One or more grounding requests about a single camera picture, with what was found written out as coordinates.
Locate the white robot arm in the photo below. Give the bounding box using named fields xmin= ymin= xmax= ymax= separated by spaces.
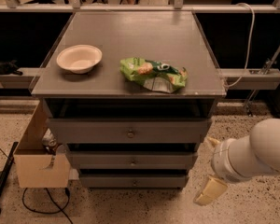
xmin=194 ymin=119 xmax=280 ymax=206

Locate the aluminium frame rail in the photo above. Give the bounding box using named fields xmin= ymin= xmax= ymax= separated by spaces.
xmin=0 ymin=0 xmax=280 ymax=13

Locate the metal can in box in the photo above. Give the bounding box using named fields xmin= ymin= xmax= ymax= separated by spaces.
xmin=42 ymin=129 xmax=58 ymax=154

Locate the grey top drawer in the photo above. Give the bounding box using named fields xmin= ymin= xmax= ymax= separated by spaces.
xmin=47 ymin=119 xmax=211 ymax=144

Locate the black object on rail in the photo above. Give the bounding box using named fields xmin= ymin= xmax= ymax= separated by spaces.
xmin=0 ymin=60 xmax=22 ymax=76

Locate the grey drawer cabinet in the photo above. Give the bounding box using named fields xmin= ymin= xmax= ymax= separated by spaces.
xmin=32 ymin=11 xmax=226 ymax=177

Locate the black floor cable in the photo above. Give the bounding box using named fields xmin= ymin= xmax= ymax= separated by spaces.
xmin=21 ymin=187 xmax=75 ymax=224

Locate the wooden box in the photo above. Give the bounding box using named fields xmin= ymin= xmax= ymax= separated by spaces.
xmin=13 ymin=103 xmax=70 ymax=188

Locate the green chip bag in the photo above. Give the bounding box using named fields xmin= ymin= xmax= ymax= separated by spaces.
xmin=120 ymin=57 xmax=188 ymax=93

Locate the white paper bowl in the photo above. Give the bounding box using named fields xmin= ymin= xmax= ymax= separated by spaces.
xmin=56 ymin=45 xmax=103 ymax=74

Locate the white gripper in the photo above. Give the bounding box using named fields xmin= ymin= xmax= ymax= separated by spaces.
xmin=194 ymin=136 xmax=250 ymax=206

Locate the black bar on floor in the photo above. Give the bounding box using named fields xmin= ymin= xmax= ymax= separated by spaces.
xmin=0 ymin=141 xmax=20 ymax=217

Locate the grey bottom drawer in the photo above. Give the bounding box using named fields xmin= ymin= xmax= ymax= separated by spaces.
xmin=79 ymin=175 xmax=189 ymax=189

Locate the white hanging cable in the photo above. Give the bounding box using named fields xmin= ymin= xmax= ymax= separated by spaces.
xmin=223 ymin=2 xmax=256 ymax=89

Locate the grey drawer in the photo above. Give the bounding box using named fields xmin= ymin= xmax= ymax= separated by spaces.
xmin=66 ymin=151 xmax=198 ymax=170
xmin=79 ymin=175 xmax=189 ymax=189
xmin=47 ymin=119 xmax=211 ymax=144

